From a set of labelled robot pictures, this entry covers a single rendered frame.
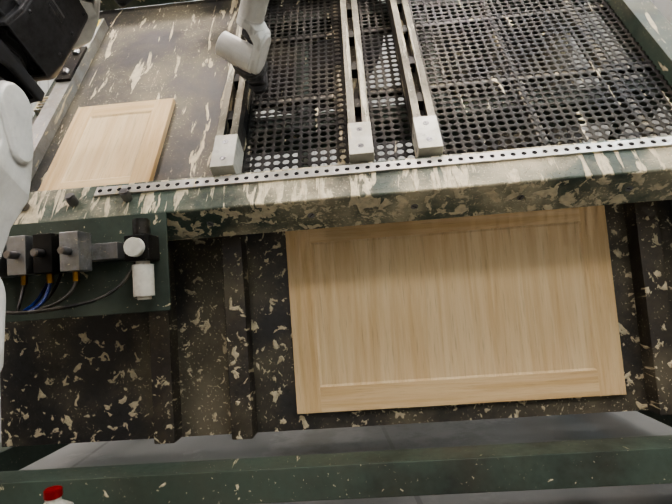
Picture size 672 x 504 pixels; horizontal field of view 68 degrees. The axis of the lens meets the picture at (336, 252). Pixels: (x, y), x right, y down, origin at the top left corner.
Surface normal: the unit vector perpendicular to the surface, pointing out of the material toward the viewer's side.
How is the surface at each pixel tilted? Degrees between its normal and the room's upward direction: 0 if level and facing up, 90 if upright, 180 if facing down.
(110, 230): 90
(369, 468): 90
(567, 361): 90
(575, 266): 90
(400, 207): 146
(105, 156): 57
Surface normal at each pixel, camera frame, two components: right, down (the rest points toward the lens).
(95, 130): -0.10, -0.61
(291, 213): 0.03, 0.79
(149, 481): -0.07, -0.07
